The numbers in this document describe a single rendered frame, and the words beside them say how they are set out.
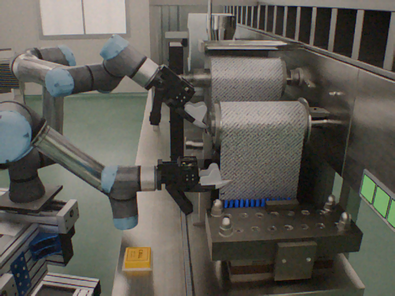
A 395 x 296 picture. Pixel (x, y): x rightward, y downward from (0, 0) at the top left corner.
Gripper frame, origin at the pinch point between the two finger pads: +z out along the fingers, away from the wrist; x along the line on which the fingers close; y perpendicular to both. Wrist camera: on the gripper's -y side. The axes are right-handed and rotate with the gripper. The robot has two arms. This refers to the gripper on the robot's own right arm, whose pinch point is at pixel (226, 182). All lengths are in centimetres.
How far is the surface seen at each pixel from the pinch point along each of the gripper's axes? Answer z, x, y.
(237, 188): 3.2, -0.3, -1.9
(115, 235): -57, 131, -109
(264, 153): 10.5, -0.2, 9.0
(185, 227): -11.7, 5.7, -19.0
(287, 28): 32, 54, 40
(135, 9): -69, 556, 39
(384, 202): 29.4, -31.1, 9.9
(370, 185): 29.4, -24.8, 10.8
